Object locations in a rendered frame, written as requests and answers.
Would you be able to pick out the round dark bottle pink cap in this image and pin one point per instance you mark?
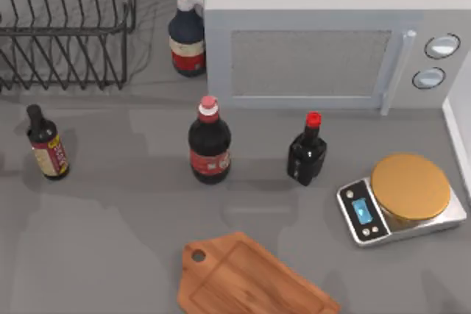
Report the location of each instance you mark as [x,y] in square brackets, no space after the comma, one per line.
[209,145]

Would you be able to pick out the square black bottle red cap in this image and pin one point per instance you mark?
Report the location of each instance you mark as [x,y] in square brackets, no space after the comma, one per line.
[307,156]

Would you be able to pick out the microwave door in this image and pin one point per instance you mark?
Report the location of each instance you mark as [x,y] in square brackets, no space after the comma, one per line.
[305,64]

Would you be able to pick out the wooden cutting board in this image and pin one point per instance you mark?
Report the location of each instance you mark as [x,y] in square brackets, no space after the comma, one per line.
[243,277]

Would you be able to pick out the silver kitchen scale gold plate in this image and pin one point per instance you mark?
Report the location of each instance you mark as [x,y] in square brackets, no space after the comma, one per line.
[404,196]

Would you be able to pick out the slim dark bottle black cap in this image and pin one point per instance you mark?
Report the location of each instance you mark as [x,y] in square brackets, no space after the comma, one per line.
[49,148]

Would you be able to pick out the microwave knob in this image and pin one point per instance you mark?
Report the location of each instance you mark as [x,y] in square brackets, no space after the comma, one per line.
[441,46]
[428,78]

